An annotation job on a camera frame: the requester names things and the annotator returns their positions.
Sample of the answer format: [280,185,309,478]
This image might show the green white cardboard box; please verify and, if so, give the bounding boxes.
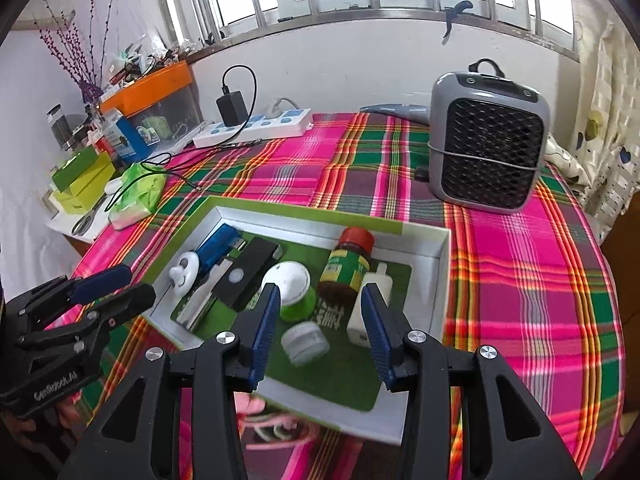
[145,195,452,448]

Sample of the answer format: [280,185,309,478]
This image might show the black charging cable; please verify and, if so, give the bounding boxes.
[105,64,263,211]

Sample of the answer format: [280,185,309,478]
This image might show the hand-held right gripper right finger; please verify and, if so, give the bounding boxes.
[360,282,583,480]

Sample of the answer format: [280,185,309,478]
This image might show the dark glass jar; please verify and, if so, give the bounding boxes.
[46,105,73,148]

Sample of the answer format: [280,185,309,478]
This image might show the white panda figure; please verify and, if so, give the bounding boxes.
[168,251,202,292]

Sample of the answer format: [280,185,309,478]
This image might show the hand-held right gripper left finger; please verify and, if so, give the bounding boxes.
[57,282,282,480]

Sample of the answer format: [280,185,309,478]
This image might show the silver metal lighter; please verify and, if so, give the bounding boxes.
[176,260,233,331]

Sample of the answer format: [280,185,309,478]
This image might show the small white plastic jar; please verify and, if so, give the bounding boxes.
[280,321,330,367]

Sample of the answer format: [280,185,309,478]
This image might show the orange lidded storage box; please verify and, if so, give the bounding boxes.
[99,60,203,158]

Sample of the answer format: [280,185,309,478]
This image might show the spotted cream pillow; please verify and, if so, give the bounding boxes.
[544,132,591,191]

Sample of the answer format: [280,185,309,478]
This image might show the grey space heater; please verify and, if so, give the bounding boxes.
[427,58,550,212]

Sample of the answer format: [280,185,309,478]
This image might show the pink plastic clip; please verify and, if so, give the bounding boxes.
[234,392,321,448]

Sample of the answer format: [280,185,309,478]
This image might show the pile of small windowsill items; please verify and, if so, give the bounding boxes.
[100,35,211,91]

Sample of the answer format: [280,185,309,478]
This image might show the green tissue packet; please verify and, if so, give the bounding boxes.
[107,162,167,230]

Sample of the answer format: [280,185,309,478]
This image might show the cream patterned curtain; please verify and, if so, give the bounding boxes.
[570,5,640,241]

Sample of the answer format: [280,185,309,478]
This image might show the black window hook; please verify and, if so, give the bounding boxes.
[441,0,473,38]

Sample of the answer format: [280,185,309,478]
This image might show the white green round stand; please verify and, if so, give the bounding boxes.
[261,261,317,322]

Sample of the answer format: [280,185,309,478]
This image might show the pink plaid tablecloth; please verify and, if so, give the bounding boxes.
[67,111,626,480]

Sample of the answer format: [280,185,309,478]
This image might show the grey scissors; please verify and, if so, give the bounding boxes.
[71,210,101,236]

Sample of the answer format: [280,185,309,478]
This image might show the white side table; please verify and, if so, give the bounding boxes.
[45,195,121,241]

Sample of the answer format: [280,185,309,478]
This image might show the black power adapter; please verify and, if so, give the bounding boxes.
[216,91,247,127]

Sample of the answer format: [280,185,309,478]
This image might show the white USB charger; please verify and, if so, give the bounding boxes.
[346,262,391,346]

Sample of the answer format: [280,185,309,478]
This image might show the lime green flat box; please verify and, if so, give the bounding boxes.
[50,152,116,216]

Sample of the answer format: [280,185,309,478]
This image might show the white power strip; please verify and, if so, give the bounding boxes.
[192,108,313,149]

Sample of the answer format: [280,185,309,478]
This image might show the black remote control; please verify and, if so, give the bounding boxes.
[214,237,282,311]

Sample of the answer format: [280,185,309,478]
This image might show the purple flower branches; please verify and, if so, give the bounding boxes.
[37,0,121,103]

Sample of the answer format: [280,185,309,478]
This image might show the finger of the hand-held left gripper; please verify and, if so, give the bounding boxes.
[6,266,132,329]
[15,284,157,362]

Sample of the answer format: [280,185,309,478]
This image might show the blue USB adapter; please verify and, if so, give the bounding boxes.
[195,225,247,266]

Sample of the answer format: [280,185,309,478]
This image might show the brown jar red lid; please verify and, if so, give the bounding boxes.
[317,226,376,307]

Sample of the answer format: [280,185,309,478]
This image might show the window with metal bars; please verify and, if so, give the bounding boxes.
[150,0,581,63]

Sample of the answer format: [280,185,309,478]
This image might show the blue white carton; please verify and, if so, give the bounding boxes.
[97,110,151,163]

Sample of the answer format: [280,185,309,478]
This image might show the dark green flat box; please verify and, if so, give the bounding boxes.
[50,147,98,193]

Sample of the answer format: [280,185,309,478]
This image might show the grey plastic nozzle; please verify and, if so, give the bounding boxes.
[359,102,431,126]

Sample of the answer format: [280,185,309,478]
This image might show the brown wooden panel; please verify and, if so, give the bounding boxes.
[600,210,640,321]

